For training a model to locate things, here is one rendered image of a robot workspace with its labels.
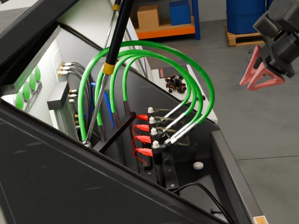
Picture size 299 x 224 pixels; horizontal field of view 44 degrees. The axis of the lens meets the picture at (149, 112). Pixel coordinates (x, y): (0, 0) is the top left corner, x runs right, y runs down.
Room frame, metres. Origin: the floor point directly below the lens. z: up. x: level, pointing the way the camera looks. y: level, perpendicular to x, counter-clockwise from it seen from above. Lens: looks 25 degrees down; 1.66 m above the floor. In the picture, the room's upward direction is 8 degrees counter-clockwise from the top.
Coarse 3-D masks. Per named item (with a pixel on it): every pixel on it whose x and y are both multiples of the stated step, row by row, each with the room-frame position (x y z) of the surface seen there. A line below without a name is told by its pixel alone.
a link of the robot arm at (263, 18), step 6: (264, 18) 1.02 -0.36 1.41; (270, 18) 1.02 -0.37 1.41; (258, 24) 1.02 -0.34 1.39; (264, 24) 1.02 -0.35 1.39; (270, 24) 1.01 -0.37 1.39; (276, 24) 1.01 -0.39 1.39; (258, 30) 1.03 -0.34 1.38; (264, 30) 1.02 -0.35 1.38; (270, 30) 1.01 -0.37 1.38; (276, 30) 1.01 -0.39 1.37; (264, 36) 1.03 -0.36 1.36; (270, 36) 1.01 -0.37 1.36
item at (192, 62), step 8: (136, 40) 0.93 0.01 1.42; (144, 40) 0.93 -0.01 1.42; (160, 48) 0.93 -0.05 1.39; (168, 48) 0.93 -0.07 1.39; (96, 56) 0.93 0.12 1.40; (184, 56) 0.93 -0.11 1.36; (192, 64) 0.93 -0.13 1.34; (88, 72) 0.93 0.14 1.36; (200, 72) 0.93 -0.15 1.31; (208, 80) 0.93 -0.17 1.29; (80, 88) 0.93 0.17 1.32; (80, 96) 0.93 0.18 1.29; (80, 104) 0.93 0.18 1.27; (80, 112) 0.93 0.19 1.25; (208, 112) 0.93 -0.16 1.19; (80, 120) 0.93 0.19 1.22; (200, 120) 0.93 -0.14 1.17; (80, 128) 0.93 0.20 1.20
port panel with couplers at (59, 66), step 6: (54, 54) 1.15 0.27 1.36; (60, 54) 1.23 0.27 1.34; (54, 60) 1.13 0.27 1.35; (60, 60) 1.20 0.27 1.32; (54, 66) 1.11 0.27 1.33; (60, 66) 1.19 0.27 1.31; (66, 66) 1.18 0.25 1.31; (60, 72) 1.13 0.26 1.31; (66, 72) 1.13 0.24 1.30; (60, 78) 1.15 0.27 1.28; (66, 78) 1.24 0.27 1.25; (72, 90) 1.22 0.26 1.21; (72, 96) 1.17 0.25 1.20; (72, 102) 1.13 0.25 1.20; (72, 108) 1.21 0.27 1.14; (78, 120) 1.18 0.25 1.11; (78, 126) 1.13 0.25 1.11
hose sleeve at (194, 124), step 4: (192, 124) 0.93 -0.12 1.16; (196, 124) 0.92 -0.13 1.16; (188, 128) 0.93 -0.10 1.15; (192, 128) 0.92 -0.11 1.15; (184, 132) 0.93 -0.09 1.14; (188, 132) 0.92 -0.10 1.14; (176, 136) 0.93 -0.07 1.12; (180, 136) 0.93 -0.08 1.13; (184, 136) 0.92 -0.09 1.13; (180, 140) 0.93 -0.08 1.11
